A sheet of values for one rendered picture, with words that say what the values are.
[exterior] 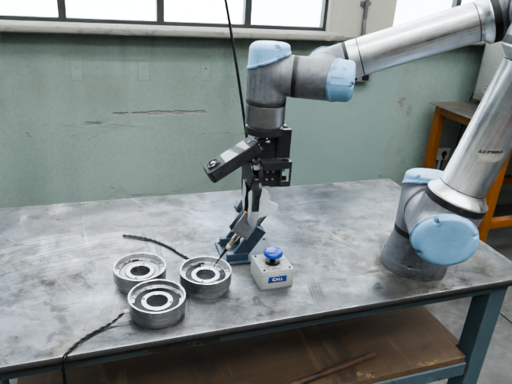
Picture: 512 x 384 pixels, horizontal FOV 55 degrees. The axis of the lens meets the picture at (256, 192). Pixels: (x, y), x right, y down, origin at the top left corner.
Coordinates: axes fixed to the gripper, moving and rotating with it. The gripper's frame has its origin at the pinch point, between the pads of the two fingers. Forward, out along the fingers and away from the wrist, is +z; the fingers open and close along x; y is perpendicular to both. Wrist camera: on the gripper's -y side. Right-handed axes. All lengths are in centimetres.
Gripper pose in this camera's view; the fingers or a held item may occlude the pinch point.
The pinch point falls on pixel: (248, 220)
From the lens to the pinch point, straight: 100.5
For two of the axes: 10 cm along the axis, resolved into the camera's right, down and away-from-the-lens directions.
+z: -0.6, 9.1, 4.0
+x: -2.8, -4.0, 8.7
